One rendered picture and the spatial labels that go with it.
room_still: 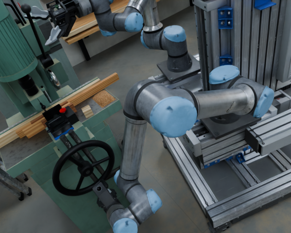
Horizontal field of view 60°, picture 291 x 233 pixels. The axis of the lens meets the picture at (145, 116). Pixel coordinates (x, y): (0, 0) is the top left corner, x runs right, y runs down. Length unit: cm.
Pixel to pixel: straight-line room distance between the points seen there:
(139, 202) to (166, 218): 93
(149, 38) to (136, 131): 78
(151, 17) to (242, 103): 77
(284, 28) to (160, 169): 130
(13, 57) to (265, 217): 163
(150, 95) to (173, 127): 11
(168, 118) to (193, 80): 95
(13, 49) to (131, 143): 59
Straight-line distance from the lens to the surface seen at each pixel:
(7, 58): 113
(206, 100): 79
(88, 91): 138
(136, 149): 88
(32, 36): 140
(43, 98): 126
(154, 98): 69
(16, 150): 133
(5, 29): 111
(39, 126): 133
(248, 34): 124
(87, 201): 160
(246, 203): 162
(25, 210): 236
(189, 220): 183
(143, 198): 94
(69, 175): 141
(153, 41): 151
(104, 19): 118
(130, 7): 114
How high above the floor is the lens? 166
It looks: 41 degrees down
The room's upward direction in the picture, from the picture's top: 18 degrees counter-clockwise
